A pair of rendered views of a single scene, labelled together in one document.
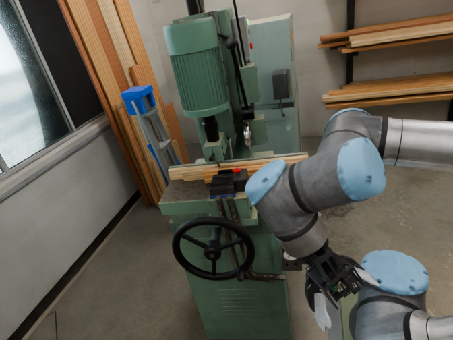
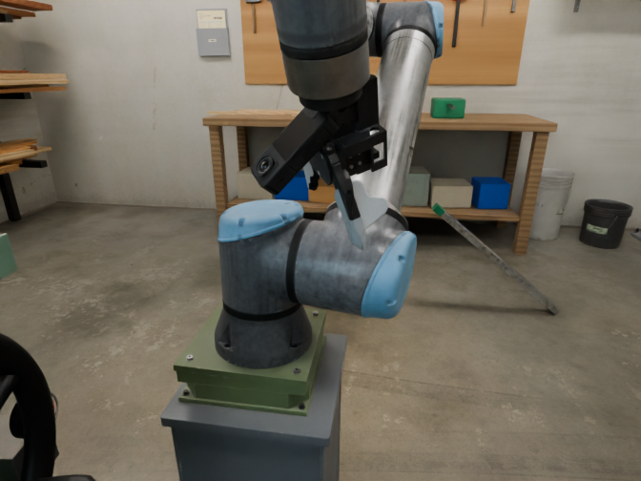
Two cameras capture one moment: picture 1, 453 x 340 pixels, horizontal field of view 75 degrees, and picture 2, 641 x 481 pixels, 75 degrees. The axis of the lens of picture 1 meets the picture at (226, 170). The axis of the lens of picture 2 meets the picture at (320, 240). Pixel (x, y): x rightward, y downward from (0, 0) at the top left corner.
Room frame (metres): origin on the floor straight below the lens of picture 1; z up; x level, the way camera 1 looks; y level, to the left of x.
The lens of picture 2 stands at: (0.52, 0.36, 1.11)
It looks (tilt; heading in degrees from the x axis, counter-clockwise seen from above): 21 degrees down; 259
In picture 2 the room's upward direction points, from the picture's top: straight up
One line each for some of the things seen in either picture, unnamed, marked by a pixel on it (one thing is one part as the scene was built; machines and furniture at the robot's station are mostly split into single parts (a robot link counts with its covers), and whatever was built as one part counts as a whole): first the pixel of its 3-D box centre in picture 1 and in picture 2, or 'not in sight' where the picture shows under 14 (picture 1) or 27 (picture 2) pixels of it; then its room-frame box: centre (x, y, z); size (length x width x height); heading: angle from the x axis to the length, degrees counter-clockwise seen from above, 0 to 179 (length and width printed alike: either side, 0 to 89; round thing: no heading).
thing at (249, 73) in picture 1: (248, 83); not in sight; (1.28, -0.17, 1.23); 0.09 x 0.08 x 0.15; 168
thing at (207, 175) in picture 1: (233, 174); not in sight; (1.05, -0.03, 0.93); 0.26 x 0.01 x 0.06; 78
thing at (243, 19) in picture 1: (241, 37); not in sight; (1.39, -0.18, 1.40); 0.10 x 0.06 x 0.16; 168
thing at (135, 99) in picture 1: (166, 164); not in sight; (2.02, 0.43, 0.58); 0.27 x 0.25 x 1.16; 71
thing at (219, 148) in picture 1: (216, 148); not in sight; (1.12, 0.02, 1.03); 0.14 x 0.07 x 0.09; 168
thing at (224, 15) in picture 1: (218, 98); not in sight; (1.39, -0.03, 1.16); 0.22 x 0.22 x 0.72; 78
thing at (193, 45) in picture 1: (198, 69); not in sight; (1.10, 0.03, 1.35); 0.18 x 0.18 x 0.31
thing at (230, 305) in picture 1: (241, 249); not in sight; (1.22, 0.00, 0.36); 0.58 x 0.45 x 0.71; 168
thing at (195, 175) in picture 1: (250, 170); not in sight; (1.08, -0.10, 0.92); 0.59 x 0.02 x 0.04; 78
